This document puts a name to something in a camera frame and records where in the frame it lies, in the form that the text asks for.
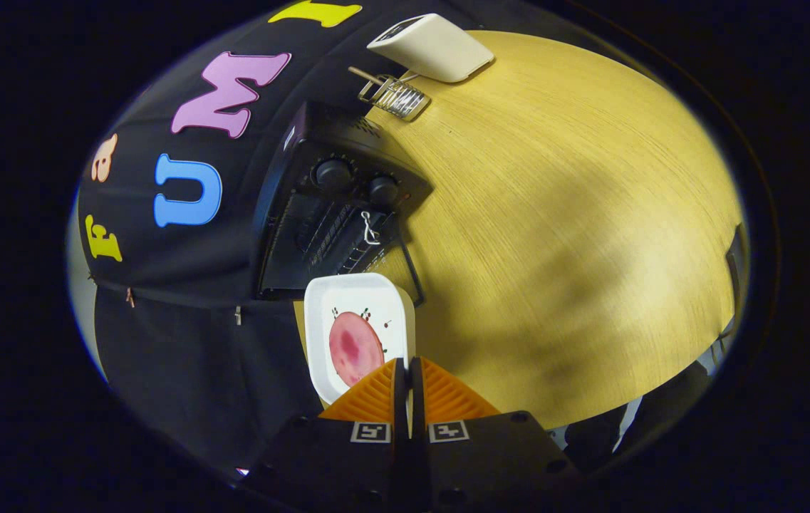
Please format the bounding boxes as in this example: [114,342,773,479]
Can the pink ham slice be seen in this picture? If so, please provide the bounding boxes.
[328,311,385,388]

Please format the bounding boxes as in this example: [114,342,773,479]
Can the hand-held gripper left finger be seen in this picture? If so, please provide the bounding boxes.
[237,358,410,513]

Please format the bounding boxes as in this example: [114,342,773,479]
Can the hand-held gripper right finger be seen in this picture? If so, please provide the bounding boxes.
[409,356,581,513]

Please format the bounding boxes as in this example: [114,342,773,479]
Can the white square dish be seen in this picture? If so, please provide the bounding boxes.
[303,273,417,405]

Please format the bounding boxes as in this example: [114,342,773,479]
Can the black toaster oven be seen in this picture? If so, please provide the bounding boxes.
[251,101,434,307]

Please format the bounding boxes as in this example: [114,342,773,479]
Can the white bread toaster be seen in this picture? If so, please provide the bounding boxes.
[366,13,495,83]

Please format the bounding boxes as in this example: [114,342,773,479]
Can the wire mesh holder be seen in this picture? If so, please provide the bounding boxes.
[358,74,432,122]

